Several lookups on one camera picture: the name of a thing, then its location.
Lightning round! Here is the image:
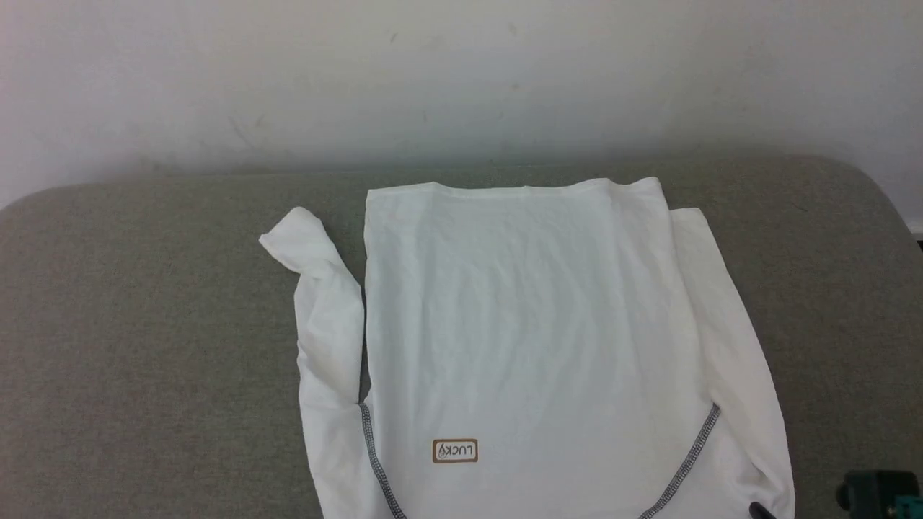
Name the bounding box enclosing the grey green fabric sofa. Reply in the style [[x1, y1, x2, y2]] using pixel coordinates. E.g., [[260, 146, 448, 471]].
[[0, 154, 923, 519]]

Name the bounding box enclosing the white long sleeve garment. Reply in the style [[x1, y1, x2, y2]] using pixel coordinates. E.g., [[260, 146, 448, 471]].
[[259, 177, 797, 519]]

